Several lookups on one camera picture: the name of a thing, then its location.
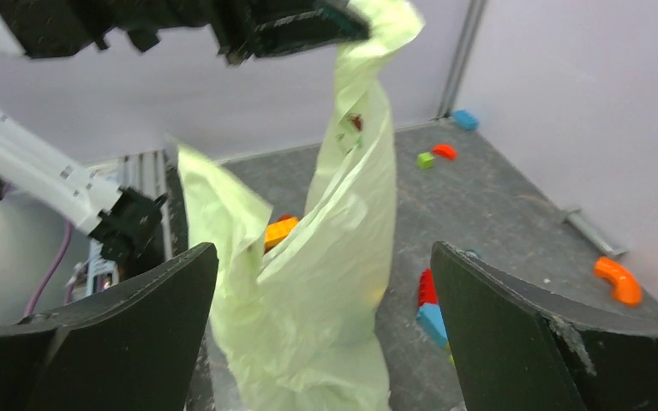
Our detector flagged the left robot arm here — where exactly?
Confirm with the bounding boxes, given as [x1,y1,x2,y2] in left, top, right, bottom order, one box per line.
[0,0,370,265]

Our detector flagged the red lego brick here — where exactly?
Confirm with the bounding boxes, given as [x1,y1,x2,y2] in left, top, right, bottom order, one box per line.
[417,268,438,308]

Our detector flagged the small green cube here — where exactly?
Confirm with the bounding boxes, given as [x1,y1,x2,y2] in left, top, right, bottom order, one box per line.
[416,152,435,170]

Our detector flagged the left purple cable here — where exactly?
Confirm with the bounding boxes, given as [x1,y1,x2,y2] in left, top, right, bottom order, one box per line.
[22,221,75,319]

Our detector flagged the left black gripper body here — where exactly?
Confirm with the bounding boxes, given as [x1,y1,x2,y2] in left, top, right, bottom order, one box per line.
[0,0,231,59]

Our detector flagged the blue lego block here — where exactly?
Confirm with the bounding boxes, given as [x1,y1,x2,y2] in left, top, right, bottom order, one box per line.
[416,303,449,348]

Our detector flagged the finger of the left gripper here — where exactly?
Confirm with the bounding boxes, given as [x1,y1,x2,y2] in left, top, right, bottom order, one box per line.
[212,1,369,66]

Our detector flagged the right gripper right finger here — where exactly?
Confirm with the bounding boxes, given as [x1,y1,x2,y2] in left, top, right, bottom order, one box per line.
[431,241,658,410]

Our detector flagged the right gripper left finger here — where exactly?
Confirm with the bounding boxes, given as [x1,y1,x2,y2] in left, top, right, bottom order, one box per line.
[0,243,218,410]

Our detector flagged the orange curved block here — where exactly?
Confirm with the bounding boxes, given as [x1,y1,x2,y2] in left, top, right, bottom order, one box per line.
[593,257,643,307]

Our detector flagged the green avocado plastic bag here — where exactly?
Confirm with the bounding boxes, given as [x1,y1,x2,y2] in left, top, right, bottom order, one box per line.
[177,1,424,410]

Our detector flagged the blue lego brick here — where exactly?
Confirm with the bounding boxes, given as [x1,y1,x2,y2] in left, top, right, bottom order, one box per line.
[451,110,479,131]

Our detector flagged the red arch block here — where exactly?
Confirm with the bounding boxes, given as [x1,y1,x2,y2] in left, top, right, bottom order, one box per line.
[431,144,457,161]

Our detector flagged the grey metal handle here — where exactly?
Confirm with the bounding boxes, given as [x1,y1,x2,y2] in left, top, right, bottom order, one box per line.
[562,206,628,259]

